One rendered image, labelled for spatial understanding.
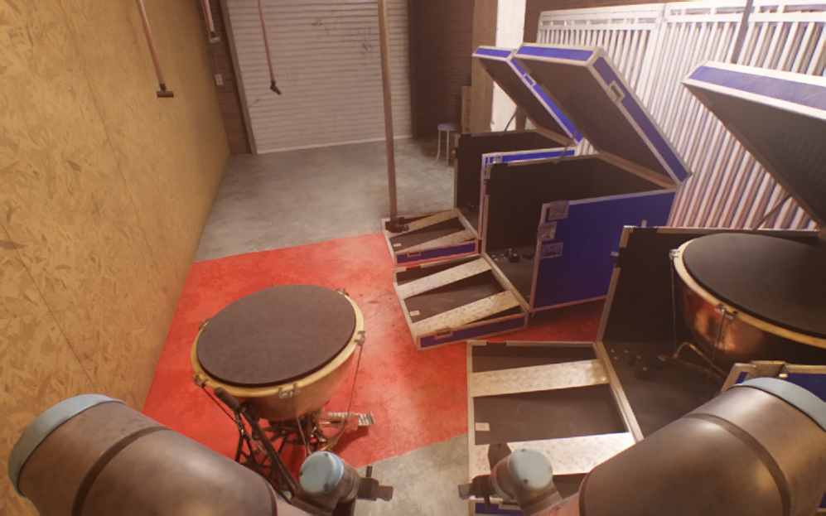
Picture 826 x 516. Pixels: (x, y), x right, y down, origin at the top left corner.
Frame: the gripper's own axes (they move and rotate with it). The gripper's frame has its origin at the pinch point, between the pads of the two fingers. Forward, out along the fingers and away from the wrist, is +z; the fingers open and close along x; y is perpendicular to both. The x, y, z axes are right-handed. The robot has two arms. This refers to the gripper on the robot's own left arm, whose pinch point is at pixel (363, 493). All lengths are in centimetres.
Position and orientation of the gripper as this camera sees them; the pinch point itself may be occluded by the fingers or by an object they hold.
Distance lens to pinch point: 131.3
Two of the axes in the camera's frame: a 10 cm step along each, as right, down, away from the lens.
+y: 0.9, -8.0, 5.9
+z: 2.0, 6.0, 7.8
